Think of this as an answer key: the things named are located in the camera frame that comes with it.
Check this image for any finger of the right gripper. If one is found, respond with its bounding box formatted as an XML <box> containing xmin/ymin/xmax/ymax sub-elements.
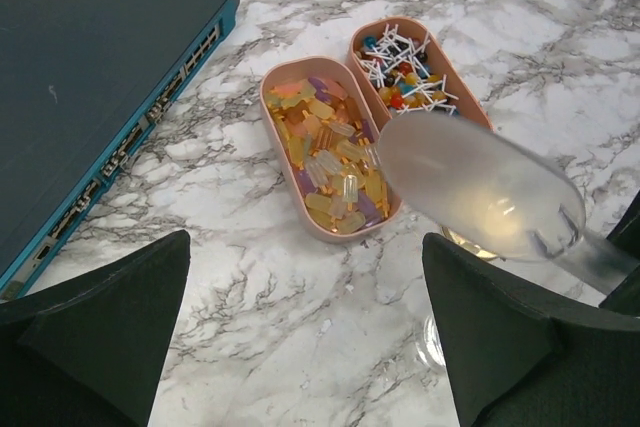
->
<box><xmin>607</xmin><ymin>194</ymin><xmax>640</xmax><ymax>258</ymax></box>
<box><xmin>599</xmin><ymin>266</ymin><xmax>640</xmax><ymax>317</ymax></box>

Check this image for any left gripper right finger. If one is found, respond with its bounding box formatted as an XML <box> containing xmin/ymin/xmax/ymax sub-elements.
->
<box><xmin>422</xmin><ymin>233</ymin><xmax>639</xmax><ymax>426</ymax></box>

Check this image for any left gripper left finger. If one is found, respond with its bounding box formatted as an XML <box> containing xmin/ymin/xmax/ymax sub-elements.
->
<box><xmin>1</xmin><ymin>230</ymin><xmax>190</xmax><ymax>426</ymax></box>

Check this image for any clear plastic jar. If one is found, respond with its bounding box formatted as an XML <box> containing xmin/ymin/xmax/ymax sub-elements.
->
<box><xmin>414</xmin><ymin>315</ymin><xmax>446</xmax><ymax>373</ymax></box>

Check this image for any clear plastic scoop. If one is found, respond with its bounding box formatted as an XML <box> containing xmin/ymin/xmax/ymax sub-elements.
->
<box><xmin>376</xmin><ymin>112</ymin><xmax>639</xmax><ymax>294</ymax></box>

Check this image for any pink tray of lollipops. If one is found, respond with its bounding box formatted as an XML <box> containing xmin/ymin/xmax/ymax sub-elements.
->
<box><xmin>346</xmin><ymin>17</ymin><xmax>493</xmax><ymax>129</ymax></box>

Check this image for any pink tray of popsicle candies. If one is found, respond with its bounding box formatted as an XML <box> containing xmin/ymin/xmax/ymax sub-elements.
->
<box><xmin>260</xmin><ymin>57</ymin><xmax>401</xmax><ymax>243</ymax></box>

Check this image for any gold jar lid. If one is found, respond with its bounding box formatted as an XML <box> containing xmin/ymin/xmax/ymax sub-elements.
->
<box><xmin>441</xmin><ymin>226</ymin><xmax>498</xmax><ymax>261</ymax></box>

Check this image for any dark blue network switch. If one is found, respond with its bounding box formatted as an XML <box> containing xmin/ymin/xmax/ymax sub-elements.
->
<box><xmin>1</xmin><ymin>0</ymin><xmax>240</xmax><ymax>302</ymax></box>

